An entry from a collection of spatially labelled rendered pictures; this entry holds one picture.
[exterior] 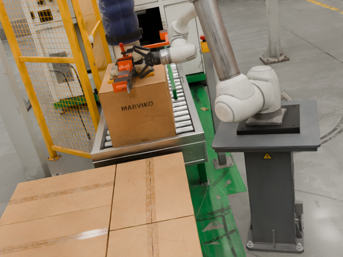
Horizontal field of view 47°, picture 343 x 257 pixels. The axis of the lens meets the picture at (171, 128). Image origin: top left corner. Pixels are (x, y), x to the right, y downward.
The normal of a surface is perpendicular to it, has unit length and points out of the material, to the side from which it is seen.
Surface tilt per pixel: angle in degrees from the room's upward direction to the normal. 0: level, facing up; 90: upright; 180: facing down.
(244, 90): 68
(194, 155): 90
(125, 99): 90
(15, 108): 90
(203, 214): 0
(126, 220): 0
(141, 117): 90
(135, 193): 0
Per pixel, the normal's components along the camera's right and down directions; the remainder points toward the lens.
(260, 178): -0.27, 0.47
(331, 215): -0.18, -0.88
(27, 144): 0.07, 0.43
